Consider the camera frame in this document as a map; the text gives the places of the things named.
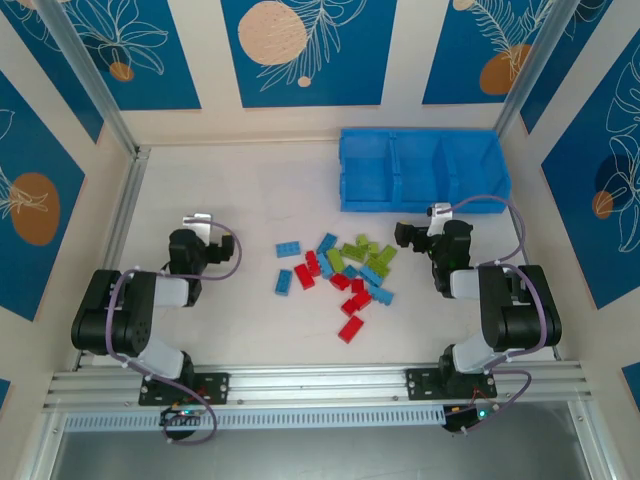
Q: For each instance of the aluminium side rail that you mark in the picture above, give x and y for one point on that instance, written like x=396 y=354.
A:
x=125 y=210

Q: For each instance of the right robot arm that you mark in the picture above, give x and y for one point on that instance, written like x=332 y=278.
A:
x=520 y=325

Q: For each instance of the grey metal sheet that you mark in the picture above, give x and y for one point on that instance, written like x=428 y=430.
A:
x=320 y=452

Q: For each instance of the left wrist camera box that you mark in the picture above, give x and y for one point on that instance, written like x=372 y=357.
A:
x=199 y=222

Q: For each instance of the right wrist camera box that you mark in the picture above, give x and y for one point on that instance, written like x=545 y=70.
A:
x=440 y=214

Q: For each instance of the blue three-compartment plastic bin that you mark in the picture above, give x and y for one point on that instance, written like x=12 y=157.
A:
x=370 y=175

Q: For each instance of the black controller board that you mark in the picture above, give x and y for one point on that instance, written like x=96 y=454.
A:
x=465 y=419
x=180 y=419

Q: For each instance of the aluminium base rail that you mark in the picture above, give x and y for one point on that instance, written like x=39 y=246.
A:
x=315 y=382

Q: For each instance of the blue floral wall panel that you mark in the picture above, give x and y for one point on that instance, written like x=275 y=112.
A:
x=575 y=200
x=310 y=50
x=150 y=50
x=470 y=50
x=565 y=65
x=35 y=150
x=45 y=65

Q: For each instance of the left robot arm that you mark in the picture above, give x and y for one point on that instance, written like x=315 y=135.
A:
x=115 y=325

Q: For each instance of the aluminium frame post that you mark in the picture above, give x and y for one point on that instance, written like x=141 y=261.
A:
x=87 y=75
x=537 y=67

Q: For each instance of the green lego brick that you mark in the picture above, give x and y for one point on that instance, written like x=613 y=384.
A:
x=335 y=259
x=361 y=240
x=374 y=248
x=354 y=251
x=387 y=254
x=377 y=267

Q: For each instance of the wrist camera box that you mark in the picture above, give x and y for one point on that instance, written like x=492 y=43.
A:
x=199 y=222
x=440 y=214

